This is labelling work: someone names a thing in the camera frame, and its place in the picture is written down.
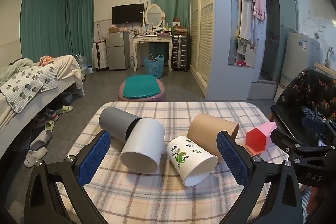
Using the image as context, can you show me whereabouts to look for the black silver suitcase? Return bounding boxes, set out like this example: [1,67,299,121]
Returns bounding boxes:
[171,35,191,71]

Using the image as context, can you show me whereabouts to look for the green curtain left window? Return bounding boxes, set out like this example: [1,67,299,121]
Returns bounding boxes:
[20,0,95,62]

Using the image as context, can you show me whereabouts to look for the bed with beige blanket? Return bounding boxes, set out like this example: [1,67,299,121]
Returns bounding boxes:
[1,55,84,155]

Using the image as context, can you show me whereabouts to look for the plain white cup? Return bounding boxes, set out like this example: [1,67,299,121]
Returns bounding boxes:
[120,118,165,174]

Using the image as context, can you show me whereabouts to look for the white louvered wardrobe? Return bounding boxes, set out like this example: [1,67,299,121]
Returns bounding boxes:
[190,0,266,101]

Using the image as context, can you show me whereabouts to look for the brown kraft cup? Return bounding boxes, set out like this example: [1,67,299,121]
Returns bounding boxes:
[187,114,239,163]

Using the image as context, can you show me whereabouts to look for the pink stool with green cushion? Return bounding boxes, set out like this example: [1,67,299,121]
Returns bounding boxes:
[117,75,166,102]

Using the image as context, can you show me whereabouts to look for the water jug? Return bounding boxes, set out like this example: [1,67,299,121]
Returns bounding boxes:
[76,54,88,75]

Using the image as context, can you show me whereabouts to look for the blue laundry basket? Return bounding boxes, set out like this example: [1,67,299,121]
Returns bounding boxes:
[144,54,165,79]

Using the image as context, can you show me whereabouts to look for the white dressing table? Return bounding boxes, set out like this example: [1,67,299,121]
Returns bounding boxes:
[131,35,173,72]

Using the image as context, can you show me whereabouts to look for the oval vanity mirror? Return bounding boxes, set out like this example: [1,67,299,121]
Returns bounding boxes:
[143,4,165,29]

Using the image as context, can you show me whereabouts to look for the white cup with green pattern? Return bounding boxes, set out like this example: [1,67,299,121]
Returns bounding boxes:
[166,136,218,187]

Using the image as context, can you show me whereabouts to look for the grey cup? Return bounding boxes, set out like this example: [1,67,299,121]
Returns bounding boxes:
[99,107,141,144]

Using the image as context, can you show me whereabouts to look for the white washing machine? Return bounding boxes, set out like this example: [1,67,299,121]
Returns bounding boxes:
[280,33,321,87]

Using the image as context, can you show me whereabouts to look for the black chair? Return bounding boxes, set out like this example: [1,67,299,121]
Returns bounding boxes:
[271,68,335,146]

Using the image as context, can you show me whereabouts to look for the hanging clothes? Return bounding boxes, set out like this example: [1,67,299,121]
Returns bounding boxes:
[236,0,266,46]

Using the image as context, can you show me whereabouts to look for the black floral jacket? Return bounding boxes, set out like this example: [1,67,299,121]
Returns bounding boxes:
[276,68,335,121]

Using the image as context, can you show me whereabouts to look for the pink faceted cup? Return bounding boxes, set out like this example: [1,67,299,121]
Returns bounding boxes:
[245,122,277,156]

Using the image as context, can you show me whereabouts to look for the wire clothes hanger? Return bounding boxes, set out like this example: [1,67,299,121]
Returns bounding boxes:
[302,11,319,28]

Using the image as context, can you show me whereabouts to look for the white suitcase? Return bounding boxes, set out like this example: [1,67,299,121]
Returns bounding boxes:
[91,40,108,71]

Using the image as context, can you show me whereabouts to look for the leaf patterned quilt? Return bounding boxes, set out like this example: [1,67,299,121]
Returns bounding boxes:
[1,64,58,113]

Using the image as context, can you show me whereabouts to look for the green slipper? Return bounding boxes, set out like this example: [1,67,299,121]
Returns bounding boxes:
[45,120,55,132]

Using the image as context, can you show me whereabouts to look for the silver mini fridge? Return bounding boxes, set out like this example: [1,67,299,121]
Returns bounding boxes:
[106,32,130,71]

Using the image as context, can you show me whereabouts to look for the plaid tablecloth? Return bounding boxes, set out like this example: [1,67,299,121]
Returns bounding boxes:
[84,102,270,223]

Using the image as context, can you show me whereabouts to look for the black wall television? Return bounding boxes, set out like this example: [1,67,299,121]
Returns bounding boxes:
[112,3,145,25]

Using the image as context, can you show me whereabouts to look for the white slipper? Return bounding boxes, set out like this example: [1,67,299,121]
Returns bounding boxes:
[24,147,47,168]
[30,129,52,151]

